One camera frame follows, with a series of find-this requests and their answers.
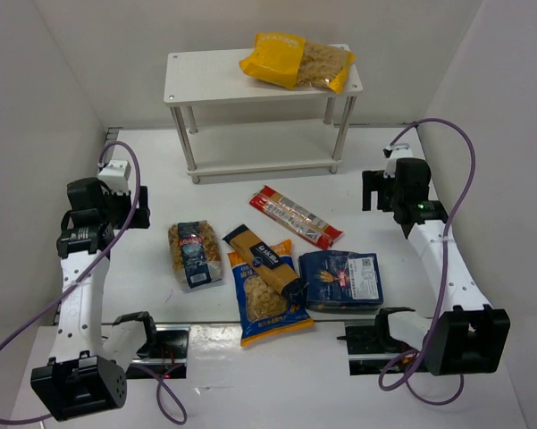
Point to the red spaghetti pasta packet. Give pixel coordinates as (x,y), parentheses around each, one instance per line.
(295,218)

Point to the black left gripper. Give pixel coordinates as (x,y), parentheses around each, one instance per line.
(140,206)

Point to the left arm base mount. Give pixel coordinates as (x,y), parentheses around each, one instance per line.
(164,351)

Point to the dark blue pasta box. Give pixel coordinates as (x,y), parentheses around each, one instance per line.
(341,281)

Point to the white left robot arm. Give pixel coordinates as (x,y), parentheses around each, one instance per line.
(86,372)

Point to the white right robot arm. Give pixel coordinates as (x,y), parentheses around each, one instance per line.
(468,334)

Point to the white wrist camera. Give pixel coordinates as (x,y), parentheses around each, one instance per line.
(393,153)
(115,175)

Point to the Agnesi fusilli pasta bag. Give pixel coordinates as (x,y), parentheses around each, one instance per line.
(195,254)

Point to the yellow macaroni pasta bag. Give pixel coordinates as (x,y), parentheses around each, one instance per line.
(290,62)

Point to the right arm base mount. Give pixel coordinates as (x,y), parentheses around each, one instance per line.
(367,338)

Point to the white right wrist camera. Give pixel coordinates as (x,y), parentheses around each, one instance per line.
(393,153)

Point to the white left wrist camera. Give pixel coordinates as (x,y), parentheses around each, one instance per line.
(115,175)

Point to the white two-tier shelf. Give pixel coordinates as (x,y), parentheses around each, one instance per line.
(213,78)

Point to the blue orange shell pasta bag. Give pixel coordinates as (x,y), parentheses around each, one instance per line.
(263,311)

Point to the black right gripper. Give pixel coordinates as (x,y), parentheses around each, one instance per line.
(374,190)

